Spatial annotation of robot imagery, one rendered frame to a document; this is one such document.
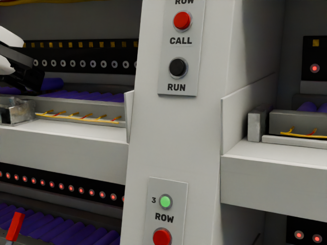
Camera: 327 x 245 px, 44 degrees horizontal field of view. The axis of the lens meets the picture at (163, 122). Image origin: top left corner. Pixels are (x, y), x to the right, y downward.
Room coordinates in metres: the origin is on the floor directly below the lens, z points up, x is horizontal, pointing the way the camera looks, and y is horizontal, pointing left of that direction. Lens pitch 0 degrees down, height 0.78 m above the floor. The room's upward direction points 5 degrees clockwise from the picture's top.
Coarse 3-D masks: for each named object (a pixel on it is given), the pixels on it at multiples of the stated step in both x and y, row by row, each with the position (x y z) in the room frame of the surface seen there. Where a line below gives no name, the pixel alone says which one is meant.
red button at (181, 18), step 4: (180, 12) 0.37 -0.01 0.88; (184, 12) 0.37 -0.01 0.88; (176, 16) 0.37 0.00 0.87; (180, 16) 0.37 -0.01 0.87; (184, 16) 0.37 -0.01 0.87; (188, 16) 0.37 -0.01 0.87; (176, 20) 0.37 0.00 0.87; (180, 20) 0.37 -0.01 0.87; (184, 20) 0.37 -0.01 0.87; (188, 20) 0.37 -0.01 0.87; (176, 24) 0.37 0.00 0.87; (180, 24) 0.37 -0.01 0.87; (184, 24) 0.37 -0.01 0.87; (188, 24) 0.37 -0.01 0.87; (180, 28) 0.37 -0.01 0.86; (184, 28) 0.37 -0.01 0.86
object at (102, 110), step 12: (0, 96) 0.55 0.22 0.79; (24, 96) 0.54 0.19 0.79; (36, 96) 0.54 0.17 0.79; (36, 108) 0.52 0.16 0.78; (48, 108) 0.51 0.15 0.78; (60, 108) 0.50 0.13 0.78; (72, 108) 0.49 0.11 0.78; (84, 108) 0.49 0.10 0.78; (96, 108) 0.48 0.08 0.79; (108, 108) 0.47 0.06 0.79; (120, 108) 0.46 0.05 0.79; (84, 120) 0.47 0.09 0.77; (96, 120) 0.46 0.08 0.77; (120, 120) 0.46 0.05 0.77
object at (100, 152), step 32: (128, 96) 0.39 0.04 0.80; (0, 128) 0.48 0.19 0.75; (32, 128) 0.47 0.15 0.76; (64, 128) 0.46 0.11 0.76; (96, 128) 0.46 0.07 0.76; (128, 128) 0.39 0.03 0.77; (0, 160) 0.49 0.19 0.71; (32, 160) 0.47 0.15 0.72; (64, 160) 0.44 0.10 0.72; (96, 160) 0.42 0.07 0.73
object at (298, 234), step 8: (288, 216) 0.49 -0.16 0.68; (288, 224) 0.49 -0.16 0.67; (296, 224) 0.48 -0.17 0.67; (304, 224) 0.48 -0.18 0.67; (312, 224) 0.48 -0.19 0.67; (320, 224) 0.47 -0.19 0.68; (288, 232) 0.49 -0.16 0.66; (296, 232) 0.49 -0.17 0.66; (304, 232) 0.48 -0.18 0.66; (312, 232) 0.48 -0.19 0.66; (320, 232) 0.47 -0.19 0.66; (256, 240) 0.49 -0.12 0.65; (288, 240) 0.49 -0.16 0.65; (296, 240) 0.49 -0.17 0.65; (304, 240) 0.48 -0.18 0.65; (312, 240) 0.48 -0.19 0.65; (320, 240) 0.47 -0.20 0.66
